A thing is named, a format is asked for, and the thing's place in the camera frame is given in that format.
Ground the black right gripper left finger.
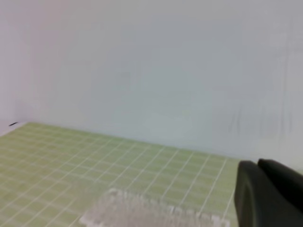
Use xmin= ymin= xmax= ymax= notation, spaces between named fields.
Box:
xmin=234 ymin=161 xmax=303 ymax=227

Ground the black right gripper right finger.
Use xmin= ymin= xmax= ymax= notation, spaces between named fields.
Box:
xmin=258 ymin=159 xmax=303 ymax=201

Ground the green checkered tablecloth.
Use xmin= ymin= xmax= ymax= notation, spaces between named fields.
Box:
xmin=0 ymin=123 xmax=238 ymax=227

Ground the white test tube rack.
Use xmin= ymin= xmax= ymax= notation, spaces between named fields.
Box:
xmin=79 ymin=188 xmax=230 ymax=227

